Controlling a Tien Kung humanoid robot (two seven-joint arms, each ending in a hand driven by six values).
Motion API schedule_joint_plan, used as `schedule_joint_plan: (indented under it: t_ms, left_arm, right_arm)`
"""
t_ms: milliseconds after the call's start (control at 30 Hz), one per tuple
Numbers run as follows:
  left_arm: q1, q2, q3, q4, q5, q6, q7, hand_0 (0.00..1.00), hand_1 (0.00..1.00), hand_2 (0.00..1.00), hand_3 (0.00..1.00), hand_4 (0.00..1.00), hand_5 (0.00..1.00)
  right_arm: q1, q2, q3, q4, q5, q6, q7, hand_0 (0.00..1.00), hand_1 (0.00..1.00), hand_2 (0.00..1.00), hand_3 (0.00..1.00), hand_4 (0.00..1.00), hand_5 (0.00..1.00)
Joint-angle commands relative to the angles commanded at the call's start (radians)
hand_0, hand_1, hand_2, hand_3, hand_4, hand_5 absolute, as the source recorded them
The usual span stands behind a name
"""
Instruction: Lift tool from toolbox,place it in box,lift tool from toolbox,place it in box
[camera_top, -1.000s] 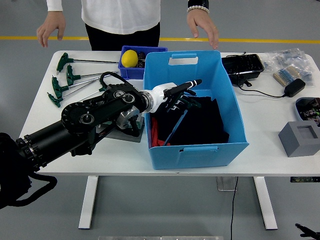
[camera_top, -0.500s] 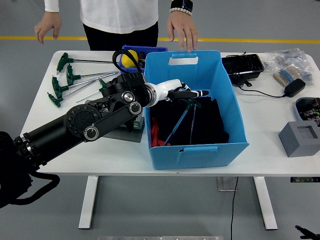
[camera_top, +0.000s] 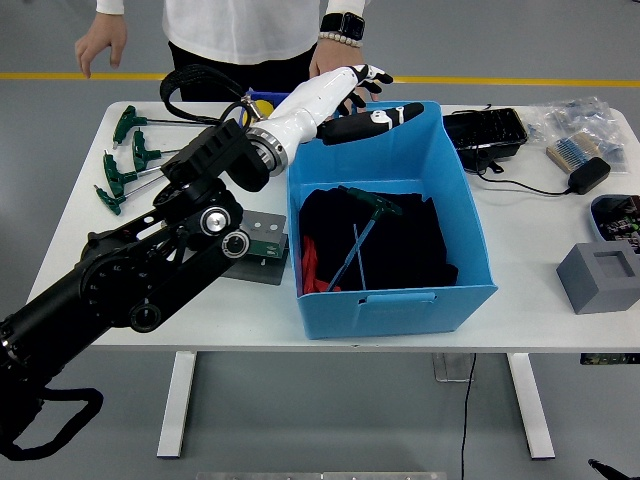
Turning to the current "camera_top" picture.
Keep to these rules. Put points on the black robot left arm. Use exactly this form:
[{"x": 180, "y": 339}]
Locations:
[{"x": 125, "y": 270}]

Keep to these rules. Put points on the black plastic tray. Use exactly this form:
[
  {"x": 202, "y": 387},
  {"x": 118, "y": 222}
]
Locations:
[{"x": 487, "y": 130}]

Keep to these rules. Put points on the grey under-table bracket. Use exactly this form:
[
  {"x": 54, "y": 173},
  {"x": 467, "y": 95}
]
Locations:
[{"x": 450, "y": 367}]

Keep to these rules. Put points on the person's right hand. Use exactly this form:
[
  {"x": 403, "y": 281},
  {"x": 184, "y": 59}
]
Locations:
[{"x": 100, "y": 40}]

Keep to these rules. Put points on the grey metal base plate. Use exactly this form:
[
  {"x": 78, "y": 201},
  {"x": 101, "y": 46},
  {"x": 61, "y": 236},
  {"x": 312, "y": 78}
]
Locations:
[{"x": 260, "y": 272}]

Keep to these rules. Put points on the black power adapter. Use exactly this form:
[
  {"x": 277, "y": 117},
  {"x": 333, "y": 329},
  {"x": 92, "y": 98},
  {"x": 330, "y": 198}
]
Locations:
[{"x": 590, "y": 175}]

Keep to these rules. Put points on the black wrist watch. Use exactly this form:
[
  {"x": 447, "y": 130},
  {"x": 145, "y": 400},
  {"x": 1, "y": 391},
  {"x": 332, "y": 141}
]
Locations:
[{"x": 342, "y": 24}]

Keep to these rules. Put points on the clear plastic parts bags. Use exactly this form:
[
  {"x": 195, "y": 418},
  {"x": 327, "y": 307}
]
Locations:
[{"x": 580, "y": 115}]

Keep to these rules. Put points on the grey hollow block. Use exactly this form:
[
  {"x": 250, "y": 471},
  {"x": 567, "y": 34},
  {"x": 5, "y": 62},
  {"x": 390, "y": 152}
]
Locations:
[{"x": 590, "y": 290}]

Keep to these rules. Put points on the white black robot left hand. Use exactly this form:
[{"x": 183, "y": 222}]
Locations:
[{"x": 310, "y": 105}]

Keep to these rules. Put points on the green steel wrench stand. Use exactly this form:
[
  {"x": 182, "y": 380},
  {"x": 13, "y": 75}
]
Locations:
[{"x": 267, "y": 235}]

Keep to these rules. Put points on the blue bowl of parts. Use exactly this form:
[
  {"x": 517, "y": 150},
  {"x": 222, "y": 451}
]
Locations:
[{"x": 595, "y": 212}]

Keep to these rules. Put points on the small dark blue bin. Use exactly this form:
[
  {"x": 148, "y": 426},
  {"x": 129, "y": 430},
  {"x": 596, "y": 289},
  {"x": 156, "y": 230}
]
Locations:
[{"x": 265, "y": 95}]

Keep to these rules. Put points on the person's right forearm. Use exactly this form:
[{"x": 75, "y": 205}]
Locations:
[{"x": 110, "y": 6}]

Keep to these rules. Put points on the person's left forearm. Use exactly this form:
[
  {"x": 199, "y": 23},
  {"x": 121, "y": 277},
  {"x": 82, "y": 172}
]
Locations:
[{"x": 347, "y": 6}]

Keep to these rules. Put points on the white table leg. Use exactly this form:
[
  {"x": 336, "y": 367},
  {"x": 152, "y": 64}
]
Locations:
[
  {"x": 177, "y": 400},
  {"x": 530, "y": 400}
]

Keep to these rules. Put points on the black cloth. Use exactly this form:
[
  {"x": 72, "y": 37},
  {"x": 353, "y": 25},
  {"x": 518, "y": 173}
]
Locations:
[{"x": 410, "y": 250}]

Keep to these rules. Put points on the large light blue storage box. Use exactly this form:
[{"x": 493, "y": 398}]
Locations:
[{"x": 400, "y": 160}]

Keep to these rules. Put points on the red cloth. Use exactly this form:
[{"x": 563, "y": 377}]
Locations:
[{"x": 310, "y": 262}]

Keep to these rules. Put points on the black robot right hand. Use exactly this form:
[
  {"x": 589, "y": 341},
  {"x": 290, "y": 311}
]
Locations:
[{"x": 612, "y": 471}]

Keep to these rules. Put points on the person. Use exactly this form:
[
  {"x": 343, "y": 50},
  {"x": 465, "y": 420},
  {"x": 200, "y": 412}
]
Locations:
[{"x": 240, "y": 30}]

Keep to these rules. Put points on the black table control panel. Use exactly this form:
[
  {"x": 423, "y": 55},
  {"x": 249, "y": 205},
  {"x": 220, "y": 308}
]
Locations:
[{"x": 610, "y": 359}]

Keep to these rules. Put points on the person's left hand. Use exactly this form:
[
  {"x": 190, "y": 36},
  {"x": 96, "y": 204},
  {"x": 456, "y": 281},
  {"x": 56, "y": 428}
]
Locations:
[{"x": 332, "y": 57}]

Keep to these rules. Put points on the taped resistor bundle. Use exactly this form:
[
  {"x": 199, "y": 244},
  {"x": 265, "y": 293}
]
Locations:
[{"x": 570, "y": 150}]

